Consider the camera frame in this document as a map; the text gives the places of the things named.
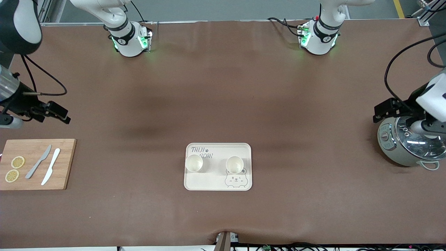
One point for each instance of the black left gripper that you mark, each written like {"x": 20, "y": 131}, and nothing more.
{"x": 409, "y": 105}

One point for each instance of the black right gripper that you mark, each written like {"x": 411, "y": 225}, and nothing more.
{"x": 21, "y": 103}

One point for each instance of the white plastic cup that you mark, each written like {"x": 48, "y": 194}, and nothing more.
{"x": 234, "y": 164}
{"x": 194, "y": 163}

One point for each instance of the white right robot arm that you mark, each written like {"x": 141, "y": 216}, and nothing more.
{"x": 127, "y": 43}

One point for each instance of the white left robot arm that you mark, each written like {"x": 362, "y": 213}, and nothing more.
{"x": 322, "y": 42}

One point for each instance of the white bear print tray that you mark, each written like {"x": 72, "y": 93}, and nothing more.
{"x": 216, "y": 183}

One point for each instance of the silver electric cooker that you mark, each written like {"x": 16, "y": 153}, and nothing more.
{"x": 400, "y": 157}

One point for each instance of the white plastic knife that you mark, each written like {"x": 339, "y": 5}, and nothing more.
{"x": 52, "y": 164}

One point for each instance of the wooden cutting board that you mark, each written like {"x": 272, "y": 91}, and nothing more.
{"x": 66, "y": 167}

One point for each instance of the grey plastic knife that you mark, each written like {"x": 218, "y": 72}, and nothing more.
{"x": 38, "y": 162}

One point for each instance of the yellow lemon slice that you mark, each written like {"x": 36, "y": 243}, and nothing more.
{"x": 12, "y": 175}
{"x": 17, "y": 162}

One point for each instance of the brown table cover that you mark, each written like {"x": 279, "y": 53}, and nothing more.
{"x": 223, "y": 87}

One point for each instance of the aluminium frame profile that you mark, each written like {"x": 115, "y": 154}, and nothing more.
{"x": 428, "y": 10}
{"x": 47, "y": 12}

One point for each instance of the grey camera stand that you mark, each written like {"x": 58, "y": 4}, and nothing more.
{"x": 223, "y": 242}

